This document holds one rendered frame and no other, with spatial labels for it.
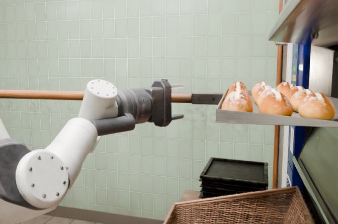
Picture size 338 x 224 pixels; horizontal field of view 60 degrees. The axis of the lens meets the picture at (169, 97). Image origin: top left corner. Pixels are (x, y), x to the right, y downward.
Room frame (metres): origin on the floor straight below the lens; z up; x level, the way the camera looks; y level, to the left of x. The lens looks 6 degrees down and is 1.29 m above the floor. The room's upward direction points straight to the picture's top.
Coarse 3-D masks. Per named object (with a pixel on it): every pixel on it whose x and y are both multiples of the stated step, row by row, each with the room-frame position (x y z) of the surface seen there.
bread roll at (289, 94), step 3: (291, 87) 0.80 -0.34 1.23; (294, 87) 0.78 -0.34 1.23; (297, 87) 0.78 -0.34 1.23; (300, 87) 0.78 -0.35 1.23; (288, 90) 0.80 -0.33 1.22; (291, 90) 0.78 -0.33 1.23; (294, 90) 0.77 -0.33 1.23; (297, 90) 0.76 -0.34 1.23; (288, 93) 0.78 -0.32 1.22; (291, 93) 0.77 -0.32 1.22; (288, 96) 0.78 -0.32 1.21; (291, 96) 0.77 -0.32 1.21
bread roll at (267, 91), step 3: (267, 90) 0.70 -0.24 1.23; (270, 90) 0.69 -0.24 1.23; (273, 90) 0.69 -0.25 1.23; (276, 90) 0.69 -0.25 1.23; (261, 93) 0.72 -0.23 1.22; (264, 93) 0.70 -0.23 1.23; (267, 93) 0.69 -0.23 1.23; (261, 96) 0.70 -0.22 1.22; (264, 96) 0.69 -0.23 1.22; (258, 99) 0.71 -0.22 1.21; (261, 99) 0.69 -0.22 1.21; (258, 102) 0.71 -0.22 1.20; (258, 105) 0.71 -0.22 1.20
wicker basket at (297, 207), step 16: (256, 192) 1.06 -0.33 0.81; (272, 192) 1.05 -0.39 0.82; (176, 208) 1.12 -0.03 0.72; (192, 208) 1.13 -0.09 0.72; (208, 208) 1.11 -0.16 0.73; (224, 208) 1.09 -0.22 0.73; (240, 208) 1.08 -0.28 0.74; (256, 208) 1.07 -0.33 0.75; (272, 208) 1.05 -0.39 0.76; (288, 208) 1.03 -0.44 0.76; (304, 208) 0.88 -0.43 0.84
